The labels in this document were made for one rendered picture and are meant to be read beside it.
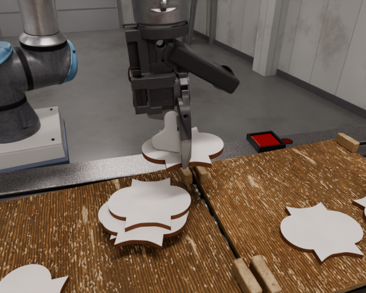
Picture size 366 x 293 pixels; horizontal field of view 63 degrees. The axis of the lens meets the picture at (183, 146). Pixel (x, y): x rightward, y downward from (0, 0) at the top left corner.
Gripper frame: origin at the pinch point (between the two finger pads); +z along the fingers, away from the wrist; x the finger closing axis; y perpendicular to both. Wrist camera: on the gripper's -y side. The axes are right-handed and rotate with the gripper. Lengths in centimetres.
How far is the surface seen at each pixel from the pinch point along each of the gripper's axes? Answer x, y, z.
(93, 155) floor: -165, 50, 105
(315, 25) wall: -279, -194, 43
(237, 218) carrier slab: 6.2, -8.6, 12.9
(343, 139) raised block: -13.3, -42.2, 12.3
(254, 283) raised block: 20.5, -6.0, 10.1
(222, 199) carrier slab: 0.7, -7.3, 12.9
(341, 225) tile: 11.6, -25.4, 12.5
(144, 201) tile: 4.5, 7.5, 7.2
